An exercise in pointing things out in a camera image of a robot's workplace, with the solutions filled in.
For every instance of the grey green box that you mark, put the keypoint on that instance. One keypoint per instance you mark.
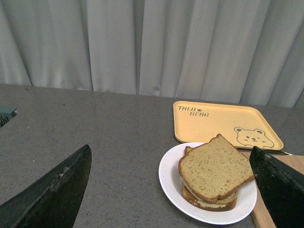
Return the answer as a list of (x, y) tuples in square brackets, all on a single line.
[(6, 114)]

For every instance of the yellow bear tray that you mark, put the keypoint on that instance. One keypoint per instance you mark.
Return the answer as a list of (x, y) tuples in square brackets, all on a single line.
[(244, 127)]

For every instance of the grey curtain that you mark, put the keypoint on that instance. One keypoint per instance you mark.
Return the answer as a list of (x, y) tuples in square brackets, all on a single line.
[(237, 51)]

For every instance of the white round plate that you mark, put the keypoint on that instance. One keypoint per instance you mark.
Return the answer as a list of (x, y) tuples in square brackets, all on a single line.
[(172, 186)]

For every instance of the metal cutting board handle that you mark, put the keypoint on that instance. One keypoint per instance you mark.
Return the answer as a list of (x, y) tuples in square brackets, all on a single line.
[(281, 152)]

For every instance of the fried egg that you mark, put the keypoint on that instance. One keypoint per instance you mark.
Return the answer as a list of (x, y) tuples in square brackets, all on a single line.
[(187, 187)]

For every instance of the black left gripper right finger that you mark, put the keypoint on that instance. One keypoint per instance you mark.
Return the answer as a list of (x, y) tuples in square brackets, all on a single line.
[(281, 188)]

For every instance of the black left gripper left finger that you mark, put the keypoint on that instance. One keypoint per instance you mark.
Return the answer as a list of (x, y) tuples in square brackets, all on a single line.
[(54, 200)]

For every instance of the bread slice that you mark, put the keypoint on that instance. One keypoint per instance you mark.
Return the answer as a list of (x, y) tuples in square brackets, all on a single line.
[(220, 205), (215, 169)]

